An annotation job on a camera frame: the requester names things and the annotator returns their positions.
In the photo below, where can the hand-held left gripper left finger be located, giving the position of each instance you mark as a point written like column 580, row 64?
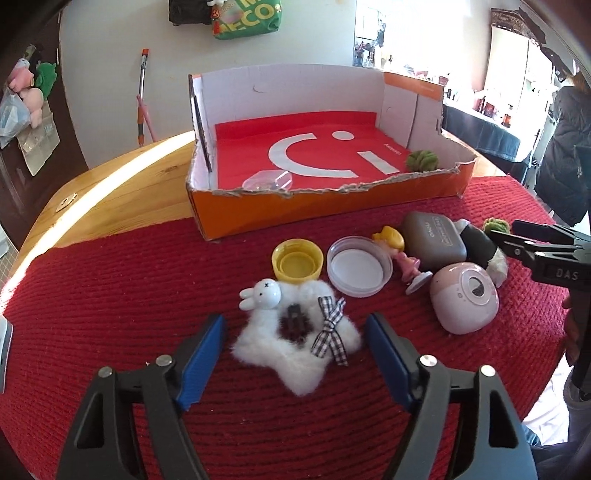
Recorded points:
column 203, row 364

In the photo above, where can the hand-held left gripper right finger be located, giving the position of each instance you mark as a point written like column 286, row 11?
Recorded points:
column 388, row 360

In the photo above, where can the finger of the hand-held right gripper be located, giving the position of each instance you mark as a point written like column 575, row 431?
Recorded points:
column 545, row 231
column 517, row 247

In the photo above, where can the green knitted ball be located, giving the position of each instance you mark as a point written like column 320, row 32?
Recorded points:
column 422, row 160
column 496, row 225

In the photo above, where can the black white sushi plush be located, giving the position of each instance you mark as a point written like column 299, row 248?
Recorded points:
column 475, row 244

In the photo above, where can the white fluffy star hair clip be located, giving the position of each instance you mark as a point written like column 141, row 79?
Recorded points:
column 277, row 360

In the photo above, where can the pink round device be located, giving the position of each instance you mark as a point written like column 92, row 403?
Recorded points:
column 452, row 304

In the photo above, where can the clear round lid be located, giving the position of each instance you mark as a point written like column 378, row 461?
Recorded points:
column 358, row 272

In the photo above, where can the orange white cardboard box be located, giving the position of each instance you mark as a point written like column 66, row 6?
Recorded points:
column 323, row 212

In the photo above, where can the person's right hand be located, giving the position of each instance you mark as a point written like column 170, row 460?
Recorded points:
column 571, row 332

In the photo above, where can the black puffer jacket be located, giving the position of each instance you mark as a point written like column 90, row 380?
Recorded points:
column 568, row 152

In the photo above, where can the grey plastic case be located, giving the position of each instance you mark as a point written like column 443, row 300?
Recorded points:
column 429, row 240

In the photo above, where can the white rabbit figurine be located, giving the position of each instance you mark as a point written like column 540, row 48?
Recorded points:
column 263, row 295

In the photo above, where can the red knitted mat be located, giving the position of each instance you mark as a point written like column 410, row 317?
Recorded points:
column 138, row 286

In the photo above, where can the table with dark cloth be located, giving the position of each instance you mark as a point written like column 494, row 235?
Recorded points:
column 489, row 134

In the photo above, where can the blonde doll figurine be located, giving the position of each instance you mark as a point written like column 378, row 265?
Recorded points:
column 392, row 240

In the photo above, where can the yellow bottle cap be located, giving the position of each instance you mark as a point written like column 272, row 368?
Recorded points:
column 295, row 265

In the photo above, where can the row of small desk items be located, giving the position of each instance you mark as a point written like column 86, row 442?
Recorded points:
column 480, row 101

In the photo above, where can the clear plastic cup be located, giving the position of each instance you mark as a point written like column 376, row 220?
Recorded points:
column 268, row 181

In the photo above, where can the white flat device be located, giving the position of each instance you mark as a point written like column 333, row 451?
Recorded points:
column 4, row 355

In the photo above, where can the small beige tag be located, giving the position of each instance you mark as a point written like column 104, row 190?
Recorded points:
column 65, row 203

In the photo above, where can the red bag with white print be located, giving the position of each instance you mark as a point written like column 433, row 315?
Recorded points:
column 258, row 138

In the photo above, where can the pink stick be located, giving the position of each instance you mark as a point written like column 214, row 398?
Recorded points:
column 148, row 120

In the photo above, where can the mop stick with orange tip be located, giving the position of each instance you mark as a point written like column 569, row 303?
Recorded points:
column 143, row 83

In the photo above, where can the pink pig plush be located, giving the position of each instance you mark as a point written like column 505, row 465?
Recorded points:
column 33, row 108
column 21, row 76

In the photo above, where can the clear plastic bag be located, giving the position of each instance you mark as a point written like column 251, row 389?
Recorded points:
column 11, row 117

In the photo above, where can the green plush toy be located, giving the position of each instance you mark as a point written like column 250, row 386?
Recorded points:
column 46, row 76

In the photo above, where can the green tote bag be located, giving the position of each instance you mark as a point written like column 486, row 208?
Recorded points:
column 249, row 21

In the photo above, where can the black bag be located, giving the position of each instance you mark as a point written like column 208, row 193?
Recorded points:
column 189, row 11

